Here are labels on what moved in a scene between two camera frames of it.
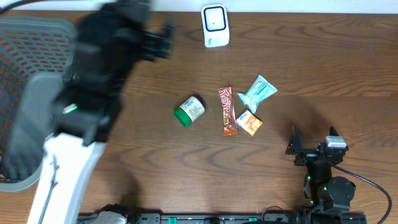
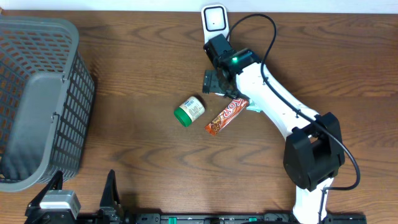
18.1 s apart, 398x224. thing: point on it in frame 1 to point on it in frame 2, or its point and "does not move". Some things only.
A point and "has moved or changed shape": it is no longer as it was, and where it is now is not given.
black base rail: [223, 218] does not move
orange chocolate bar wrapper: [229, 115] has moved or changed shape
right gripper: [295, 145] to [210, 81]
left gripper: [148, 48] to [33, 205]
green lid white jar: [189, 111] does not move
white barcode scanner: [215, 21] does not move
